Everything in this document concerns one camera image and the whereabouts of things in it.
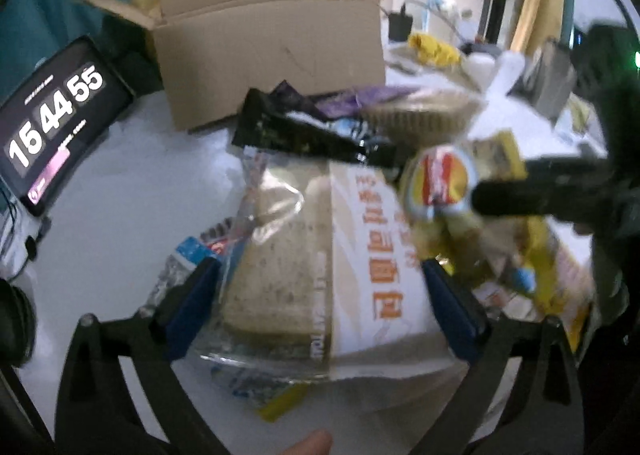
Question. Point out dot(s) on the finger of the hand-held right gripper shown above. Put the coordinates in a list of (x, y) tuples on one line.
[(525, 200), (560, 168)]

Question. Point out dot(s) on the person's left hand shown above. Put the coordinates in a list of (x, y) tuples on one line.
[(310, 442)]

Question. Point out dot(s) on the purple snack packet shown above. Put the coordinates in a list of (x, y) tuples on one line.
[(350, 102)]

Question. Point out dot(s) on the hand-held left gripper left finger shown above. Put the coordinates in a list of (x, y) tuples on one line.
[(192, 300)]

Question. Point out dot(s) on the brown muffin in clear pack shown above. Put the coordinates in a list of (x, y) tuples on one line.
[(425, 120)]

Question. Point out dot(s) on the packet with yellow corner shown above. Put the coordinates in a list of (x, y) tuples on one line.
[(280, 402)]

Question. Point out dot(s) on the black snack packet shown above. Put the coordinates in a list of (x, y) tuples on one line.
[(300, 135)]

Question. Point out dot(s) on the yellow plastic bag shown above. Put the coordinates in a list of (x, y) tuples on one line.
[(435, 49)]

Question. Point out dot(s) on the black headphones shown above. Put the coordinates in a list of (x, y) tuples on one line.
[(15, 320)]

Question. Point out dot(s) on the cardboard box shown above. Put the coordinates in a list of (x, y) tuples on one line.
[(270, 55)]

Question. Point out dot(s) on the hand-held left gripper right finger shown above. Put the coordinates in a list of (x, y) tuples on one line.
[(452, 310)]

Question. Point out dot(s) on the grey metal box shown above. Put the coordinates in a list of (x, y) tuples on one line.
[(550, 77)]

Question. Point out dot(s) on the sandwich bread packet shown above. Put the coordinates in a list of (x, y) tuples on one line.
[(300, 260)]

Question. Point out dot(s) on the black power adapter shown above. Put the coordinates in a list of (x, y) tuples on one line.
[(400, 27)]

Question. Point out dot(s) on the yellow chip bag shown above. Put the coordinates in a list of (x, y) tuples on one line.
[(440, 175)]

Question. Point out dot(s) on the tablet with clock display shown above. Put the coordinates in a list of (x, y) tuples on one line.
[(55, 120)]

